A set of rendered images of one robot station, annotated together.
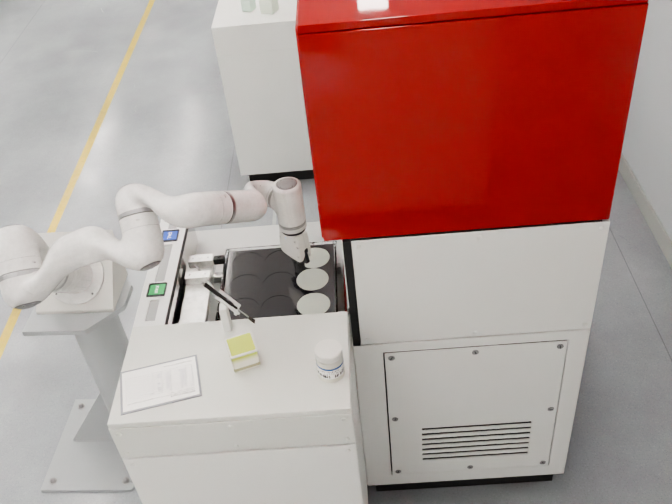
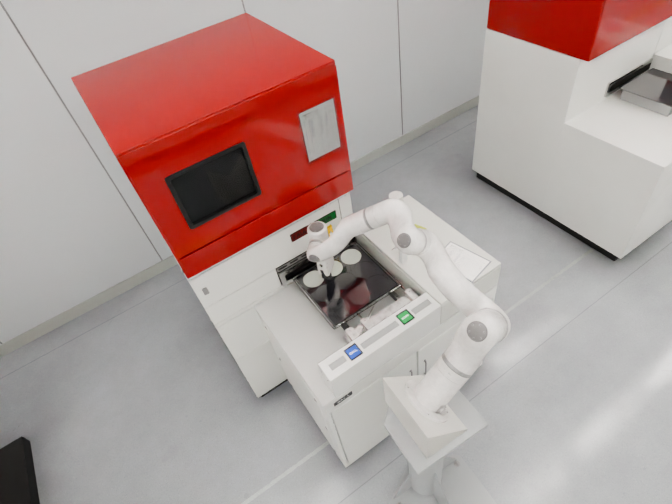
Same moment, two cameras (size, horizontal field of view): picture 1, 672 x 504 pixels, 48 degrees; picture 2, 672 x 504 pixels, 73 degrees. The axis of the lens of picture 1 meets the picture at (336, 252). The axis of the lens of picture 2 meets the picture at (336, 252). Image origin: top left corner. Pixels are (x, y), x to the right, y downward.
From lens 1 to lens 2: 278 cm
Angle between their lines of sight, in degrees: 78
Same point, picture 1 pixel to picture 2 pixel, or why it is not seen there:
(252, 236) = (298, 348)
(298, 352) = not seen: hidden behind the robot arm
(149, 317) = (426, 304)
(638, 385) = not seen: hidden behind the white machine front
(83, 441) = not seen: outside the picture
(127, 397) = (481, 266)
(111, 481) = (464, 473)
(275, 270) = (336, 289)
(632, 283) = (162, 292)
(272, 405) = (430, 216)
